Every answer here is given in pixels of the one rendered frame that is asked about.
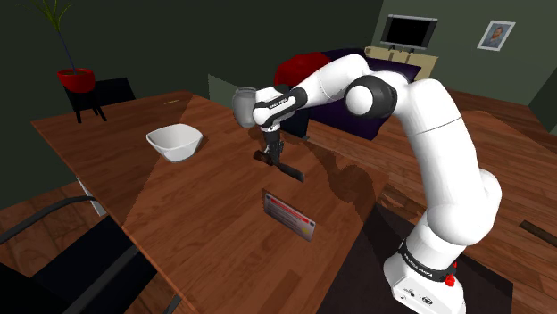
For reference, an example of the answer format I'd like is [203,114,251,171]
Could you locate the dark purple sofa, red cushion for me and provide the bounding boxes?
[273,47,423,142]

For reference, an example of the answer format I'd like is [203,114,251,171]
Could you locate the grey card with red stripe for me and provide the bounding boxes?
[262,192,317,244]

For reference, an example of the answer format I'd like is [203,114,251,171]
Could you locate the white bowl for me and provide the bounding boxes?
[145,123,204,164]

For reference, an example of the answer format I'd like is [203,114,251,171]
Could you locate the wooden dining table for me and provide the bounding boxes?
[30,89,394,314]

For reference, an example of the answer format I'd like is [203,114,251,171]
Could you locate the dark robot stand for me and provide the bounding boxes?
[316,202,515,314]

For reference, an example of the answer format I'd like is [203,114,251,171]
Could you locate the wooden cabinet with television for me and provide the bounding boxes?
[364,13,440,82]

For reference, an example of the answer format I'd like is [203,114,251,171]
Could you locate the potted plant on black stand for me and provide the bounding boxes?
[25,0,108,125]

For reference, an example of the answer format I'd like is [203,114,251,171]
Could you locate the dark knife with brown handle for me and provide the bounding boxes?
[254,149,306,183]

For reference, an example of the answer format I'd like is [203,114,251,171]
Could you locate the black chair with metal frame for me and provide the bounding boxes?
[0,194,184,314]

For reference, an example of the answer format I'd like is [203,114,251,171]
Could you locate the framed portrait wall picture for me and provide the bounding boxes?
[477,20,517,53]

